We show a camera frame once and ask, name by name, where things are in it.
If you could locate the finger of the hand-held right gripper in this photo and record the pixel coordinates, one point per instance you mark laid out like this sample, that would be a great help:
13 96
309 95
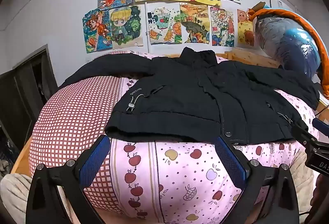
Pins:
321 125
303 133

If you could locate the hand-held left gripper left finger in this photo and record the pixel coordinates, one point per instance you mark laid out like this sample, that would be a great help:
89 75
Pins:
95 159

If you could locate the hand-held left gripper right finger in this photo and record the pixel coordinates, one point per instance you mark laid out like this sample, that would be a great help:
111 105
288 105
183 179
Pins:
228 159

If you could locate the black padded jacket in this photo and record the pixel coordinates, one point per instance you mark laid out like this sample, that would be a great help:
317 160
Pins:
180 90

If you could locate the red checkered bed sheet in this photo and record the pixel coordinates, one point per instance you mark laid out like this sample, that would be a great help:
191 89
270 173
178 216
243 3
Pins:
72 116

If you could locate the pink apple-print quilt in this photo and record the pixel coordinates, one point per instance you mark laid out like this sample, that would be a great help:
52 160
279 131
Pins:
180 175

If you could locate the plastic-wrapped blue bedding bundle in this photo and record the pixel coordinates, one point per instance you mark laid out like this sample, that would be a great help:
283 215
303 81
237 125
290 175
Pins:
287 39

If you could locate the dark wooden door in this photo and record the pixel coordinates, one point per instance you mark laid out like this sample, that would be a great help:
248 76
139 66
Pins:
25 85

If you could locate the wooden bed frame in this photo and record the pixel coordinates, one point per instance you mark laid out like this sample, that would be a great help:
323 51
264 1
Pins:
257 59

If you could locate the white wall pipe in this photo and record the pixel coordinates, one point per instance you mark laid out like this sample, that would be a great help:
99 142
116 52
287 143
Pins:
148 48

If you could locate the white wall box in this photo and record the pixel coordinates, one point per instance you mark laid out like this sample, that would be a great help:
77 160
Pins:
277 3

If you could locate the group of colourful wall drawings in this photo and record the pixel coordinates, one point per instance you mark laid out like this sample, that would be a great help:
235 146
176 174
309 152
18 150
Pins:
126 26

